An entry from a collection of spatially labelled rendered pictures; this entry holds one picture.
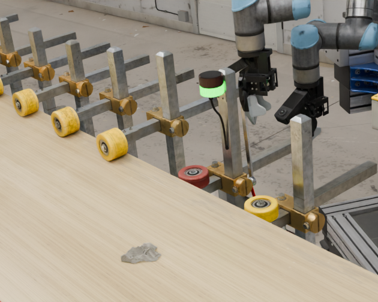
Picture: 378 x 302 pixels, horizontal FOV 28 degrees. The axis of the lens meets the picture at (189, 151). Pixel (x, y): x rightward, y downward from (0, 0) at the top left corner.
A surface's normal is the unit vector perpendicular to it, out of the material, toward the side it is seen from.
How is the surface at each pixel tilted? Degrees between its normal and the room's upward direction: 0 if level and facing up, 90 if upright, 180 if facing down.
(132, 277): 0
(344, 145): 0
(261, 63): 90
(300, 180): 90
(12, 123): 0
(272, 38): 90
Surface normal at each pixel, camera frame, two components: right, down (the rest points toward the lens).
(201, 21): -0.73, 0.36
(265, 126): -0.10, -0.90
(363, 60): 0.22, 0.40
